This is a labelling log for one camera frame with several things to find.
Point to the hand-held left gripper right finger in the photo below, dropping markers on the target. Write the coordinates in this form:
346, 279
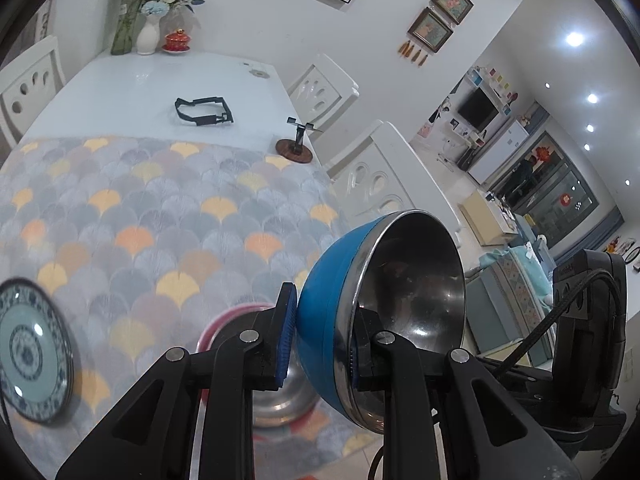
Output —
365, 360

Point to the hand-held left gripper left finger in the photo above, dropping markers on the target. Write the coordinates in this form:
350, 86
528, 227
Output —
285, 332

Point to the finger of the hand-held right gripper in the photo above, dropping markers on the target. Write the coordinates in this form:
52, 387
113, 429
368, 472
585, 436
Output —
525, 374

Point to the red steel-lined bowl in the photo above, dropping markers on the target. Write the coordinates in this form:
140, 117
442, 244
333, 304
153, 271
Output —
220, 322

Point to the blue steel-lined bowl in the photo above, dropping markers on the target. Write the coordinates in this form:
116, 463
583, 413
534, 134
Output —
325, 280

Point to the teal patterned sofa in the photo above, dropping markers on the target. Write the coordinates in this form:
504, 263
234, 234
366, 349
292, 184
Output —
510, 285

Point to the black stand with brown base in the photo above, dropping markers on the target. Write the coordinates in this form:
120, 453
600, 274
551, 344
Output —
295, 154

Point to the glass balcony door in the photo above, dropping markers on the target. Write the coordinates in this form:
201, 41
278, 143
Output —
575, 200

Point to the fan pattern table mat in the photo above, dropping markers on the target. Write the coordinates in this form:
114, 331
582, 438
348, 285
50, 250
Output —
150, 200

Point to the white dining chair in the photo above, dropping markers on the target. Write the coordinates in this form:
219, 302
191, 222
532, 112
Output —
30, 75
395, 160
320, 92

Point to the white refrigerator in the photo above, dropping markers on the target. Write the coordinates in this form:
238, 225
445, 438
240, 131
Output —
500, 152

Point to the small round grey disc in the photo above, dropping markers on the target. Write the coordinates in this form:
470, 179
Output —
259, 73

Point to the black television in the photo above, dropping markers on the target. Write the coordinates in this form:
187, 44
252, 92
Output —
475, 109

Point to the red tea saucer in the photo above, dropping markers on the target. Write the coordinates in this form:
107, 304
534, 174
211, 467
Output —
176, 50

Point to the red lidded tea cup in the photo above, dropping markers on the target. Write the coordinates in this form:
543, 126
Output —
176, 39

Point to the white ceramic vase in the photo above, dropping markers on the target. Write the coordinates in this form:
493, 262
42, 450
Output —
148, 37

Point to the row of ceiling lights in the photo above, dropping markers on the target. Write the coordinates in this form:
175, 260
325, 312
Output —
575, 39

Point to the white wall shelf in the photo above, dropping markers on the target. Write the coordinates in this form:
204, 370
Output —
492, 80

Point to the orange wall tassels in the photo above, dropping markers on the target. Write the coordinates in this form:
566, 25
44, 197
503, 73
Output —
414, 52

